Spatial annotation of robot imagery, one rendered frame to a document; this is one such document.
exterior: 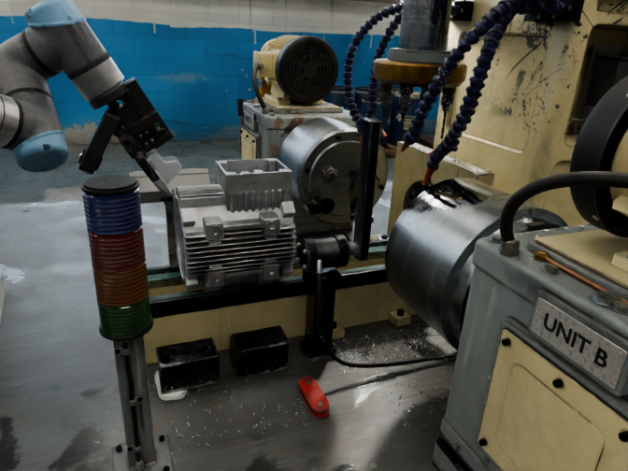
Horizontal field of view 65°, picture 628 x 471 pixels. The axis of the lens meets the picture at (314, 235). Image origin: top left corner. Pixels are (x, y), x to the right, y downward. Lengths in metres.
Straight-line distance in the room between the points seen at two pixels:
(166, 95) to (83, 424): 5.76
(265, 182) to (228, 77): 5.67
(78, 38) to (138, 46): 5.51
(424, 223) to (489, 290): 0.19
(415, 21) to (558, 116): 0.32
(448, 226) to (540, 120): 0.37
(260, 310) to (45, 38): 0.58
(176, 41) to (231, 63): 0.68
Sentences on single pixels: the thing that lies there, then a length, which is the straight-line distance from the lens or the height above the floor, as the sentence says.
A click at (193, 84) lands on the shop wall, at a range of 6.49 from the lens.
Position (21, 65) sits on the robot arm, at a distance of 0.92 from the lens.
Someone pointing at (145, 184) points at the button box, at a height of 1.06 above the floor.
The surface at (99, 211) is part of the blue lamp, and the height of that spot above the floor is 1.19.
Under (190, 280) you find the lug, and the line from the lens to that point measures 0.91.
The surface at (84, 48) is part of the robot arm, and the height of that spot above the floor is 1.34.
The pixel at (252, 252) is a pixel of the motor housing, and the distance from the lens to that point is 0.90.
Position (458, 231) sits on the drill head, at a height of 1.13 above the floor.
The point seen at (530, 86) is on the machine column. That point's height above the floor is 1.30.
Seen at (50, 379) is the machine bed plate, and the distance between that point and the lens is 1.01.
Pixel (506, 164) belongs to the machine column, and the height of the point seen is 1.14.
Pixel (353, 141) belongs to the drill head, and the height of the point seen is 1.13.
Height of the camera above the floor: 1.38
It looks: 23 degrees down
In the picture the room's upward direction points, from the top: 3 degrees clockwise
